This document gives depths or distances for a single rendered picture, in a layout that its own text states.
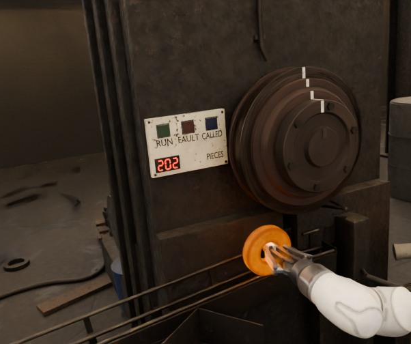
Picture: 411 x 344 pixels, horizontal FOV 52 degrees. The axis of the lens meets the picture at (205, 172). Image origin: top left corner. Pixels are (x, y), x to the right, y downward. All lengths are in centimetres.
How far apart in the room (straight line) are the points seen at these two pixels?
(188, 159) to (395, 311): 70
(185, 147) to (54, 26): 604
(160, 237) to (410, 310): 72
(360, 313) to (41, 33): 667
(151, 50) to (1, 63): 597
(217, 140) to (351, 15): 67
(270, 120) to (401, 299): 58
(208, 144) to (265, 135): 20
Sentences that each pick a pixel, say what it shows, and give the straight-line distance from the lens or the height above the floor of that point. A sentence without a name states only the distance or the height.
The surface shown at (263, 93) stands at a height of 129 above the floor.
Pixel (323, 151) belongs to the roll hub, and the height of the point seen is 110.
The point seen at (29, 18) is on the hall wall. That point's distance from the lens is 723.
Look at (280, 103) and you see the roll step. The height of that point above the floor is 125.
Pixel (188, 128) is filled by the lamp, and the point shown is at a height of 120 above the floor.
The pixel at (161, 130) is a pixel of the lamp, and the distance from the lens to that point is 128.
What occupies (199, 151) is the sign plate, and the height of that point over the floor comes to 112.
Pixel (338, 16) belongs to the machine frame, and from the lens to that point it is 163.
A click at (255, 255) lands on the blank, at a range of 127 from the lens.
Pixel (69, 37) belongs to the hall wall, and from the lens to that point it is 725.
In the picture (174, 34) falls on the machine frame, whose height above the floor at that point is 147.
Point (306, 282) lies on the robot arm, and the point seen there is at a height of 85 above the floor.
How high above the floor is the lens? 140
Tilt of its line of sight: 15 degrees down
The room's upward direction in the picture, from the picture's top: 5 degrees counter-clockwise
